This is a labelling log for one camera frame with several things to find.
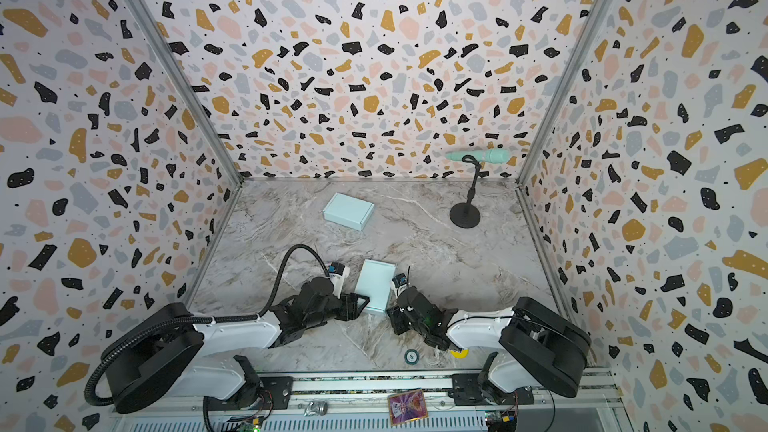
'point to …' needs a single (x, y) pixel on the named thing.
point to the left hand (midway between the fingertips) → (369, 297)
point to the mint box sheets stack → (375, 282)
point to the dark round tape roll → (411, 356)
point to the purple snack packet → (407, 407)
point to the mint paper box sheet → (348, 211)
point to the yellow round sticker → (461, 355)
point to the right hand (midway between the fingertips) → (388, 308)
